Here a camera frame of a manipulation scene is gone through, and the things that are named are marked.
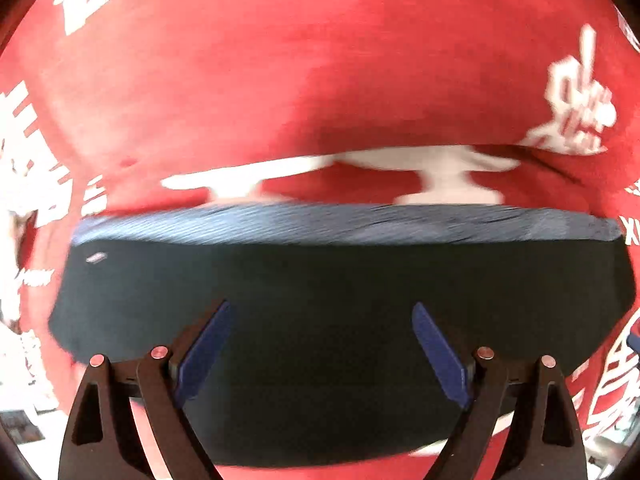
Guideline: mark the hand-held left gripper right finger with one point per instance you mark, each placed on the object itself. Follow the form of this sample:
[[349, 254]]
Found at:
[[442, 347]]

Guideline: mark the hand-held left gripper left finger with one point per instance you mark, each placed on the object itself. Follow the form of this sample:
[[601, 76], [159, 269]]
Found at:
[[202, 347]]

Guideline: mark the black pants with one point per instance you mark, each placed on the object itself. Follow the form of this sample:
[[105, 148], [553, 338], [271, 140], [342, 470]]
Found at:
[[325, 285]]

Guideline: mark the red printed blanket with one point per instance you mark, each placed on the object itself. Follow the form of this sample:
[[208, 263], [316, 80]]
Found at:
[[300, 60]]

